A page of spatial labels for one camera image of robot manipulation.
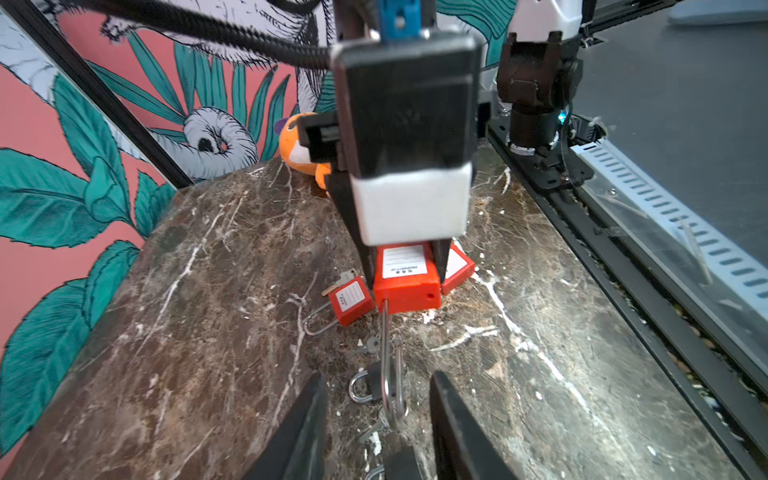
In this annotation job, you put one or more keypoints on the orange shark plush toy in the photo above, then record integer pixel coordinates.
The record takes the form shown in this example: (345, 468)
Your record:
(296, 156)

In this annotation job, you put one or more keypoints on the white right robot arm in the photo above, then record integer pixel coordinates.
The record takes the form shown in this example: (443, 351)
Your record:
(538, 70)

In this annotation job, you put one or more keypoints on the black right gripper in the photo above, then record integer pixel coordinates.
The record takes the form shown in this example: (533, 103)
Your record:
(379, 141)

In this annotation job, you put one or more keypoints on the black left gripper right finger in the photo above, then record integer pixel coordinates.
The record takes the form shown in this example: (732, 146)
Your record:
(461, 449)

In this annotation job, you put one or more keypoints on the white slotted cable duct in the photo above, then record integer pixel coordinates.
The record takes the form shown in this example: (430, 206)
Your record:
(726, 261)

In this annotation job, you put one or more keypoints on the black corner frame post right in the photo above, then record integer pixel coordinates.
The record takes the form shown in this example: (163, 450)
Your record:
(63, 56)

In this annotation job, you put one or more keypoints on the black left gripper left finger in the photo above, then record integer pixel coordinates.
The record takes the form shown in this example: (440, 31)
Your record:
(296, 450)

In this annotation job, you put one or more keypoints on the red padlock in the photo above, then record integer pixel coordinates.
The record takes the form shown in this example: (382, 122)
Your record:
(349, 302)
(406, 280)
(460, 267)

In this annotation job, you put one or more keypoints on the silver key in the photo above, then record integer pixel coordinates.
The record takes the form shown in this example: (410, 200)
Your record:
(344, 278)

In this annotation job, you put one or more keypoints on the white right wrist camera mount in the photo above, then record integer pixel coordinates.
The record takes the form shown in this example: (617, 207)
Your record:
(409, 66)

